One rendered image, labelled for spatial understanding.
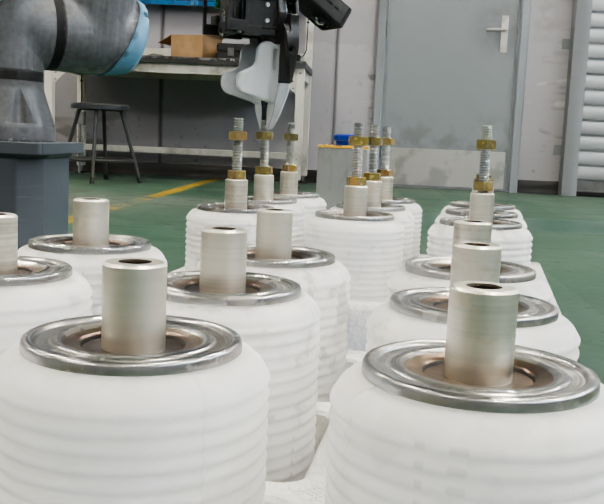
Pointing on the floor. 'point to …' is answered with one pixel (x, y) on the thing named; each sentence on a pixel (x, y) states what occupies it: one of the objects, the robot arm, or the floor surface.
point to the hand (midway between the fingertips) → (272, 117)
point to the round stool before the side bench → (103, 137)
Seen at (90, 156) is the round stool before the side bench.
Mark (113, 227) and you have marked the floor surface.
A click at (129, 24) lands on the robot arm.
